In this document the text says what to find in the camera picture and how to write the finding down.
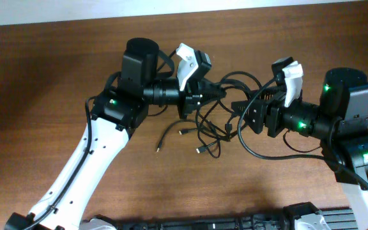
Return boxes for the black USB cable bundle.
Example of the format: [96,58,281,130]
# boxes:
[155,70,263,159]

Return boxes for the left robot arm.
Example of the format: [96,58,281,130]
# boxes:
[5,38,225,229]

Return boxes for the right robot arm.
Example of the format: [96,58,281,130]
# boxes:
[231,65,368,229]

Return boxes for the right camera cable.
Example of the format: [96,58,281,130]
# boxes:
[236,75,368,215]

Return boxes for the camera cable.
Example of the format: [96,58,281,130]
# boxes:
[236,75,368,215]
[157,49,178,73]

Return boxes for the left camera cable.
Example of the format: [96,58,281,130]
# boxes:
[157,49,178,73]

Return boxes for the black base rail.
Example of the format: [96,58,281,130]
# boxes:
[79,202,358,230]

